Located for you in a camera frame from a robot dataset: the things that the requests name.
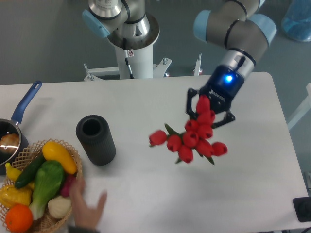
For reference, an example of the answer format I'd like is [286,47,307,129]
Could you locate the white clamp post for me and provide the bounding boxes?
[193,53,203,76]

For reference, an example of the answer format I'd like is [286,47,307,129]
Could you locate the blue handled saucepan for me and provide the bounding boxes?
[0,81,42,175]

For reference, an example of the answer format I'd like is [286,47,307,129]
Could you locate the dark green cucumber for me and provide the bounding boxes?
[14,154,46,189]

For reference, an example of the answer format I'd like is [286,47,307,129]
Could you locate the yellow corn cob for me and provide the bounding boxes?
[0,185,32,209]

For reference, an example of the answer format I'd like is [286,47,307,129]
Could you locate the red tulip bouquet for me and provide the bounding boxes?
[149,95,228,164]

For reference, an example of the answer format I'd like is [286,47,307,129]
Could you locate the dark grey ribbed vase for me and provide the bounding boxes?
[76,115,116,166]

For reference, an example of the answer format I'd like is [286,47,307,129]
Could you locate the blue plastic bag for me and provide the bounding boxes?
[281,0,311,42]

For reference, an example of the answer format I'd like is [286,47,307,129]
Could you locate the brown bread roll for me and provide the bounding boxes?
[0,133,19,155]

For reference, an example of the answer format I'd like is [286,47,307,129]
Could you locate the green bok choy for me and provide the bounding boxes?
[29,160,65,221]

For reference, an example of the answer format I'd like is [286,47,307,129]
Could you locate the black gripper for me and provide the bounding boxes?
[186,65,244,128]

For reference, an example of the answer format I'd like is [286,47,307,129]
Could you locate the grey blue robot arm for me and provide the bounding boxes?
[82,0,276,128]

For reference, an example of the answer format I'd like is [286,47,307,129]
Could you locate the dark grey sleeve forearm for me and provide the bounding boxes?
[68,226,100,233]

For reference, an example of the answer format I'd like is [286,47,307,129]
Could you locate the white frame bar right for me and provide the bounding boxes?
[287,83,311,131]

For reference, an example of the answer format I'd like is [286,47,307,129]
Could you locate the yellow squash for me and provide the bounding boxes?
[42,141,77,175]

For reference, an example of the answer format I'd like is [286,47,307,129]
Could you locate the orange fruit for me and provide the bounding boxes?
[5,204,33,233]

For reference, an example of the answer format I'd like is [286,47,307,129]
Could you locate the white garlic bulb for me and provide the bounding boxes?
[48,196,71,219]

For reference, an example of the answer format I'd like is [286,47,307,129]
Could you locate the black device at edge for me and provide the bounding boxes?
[293,197,311,222]

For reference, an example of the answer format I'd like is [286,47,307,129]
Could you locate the yellow banana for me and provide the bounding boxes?
[5,163,35,190]

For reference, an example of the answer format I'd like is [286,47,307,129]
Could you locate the person's bare hand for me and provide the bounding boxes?
[69,178,107,231]

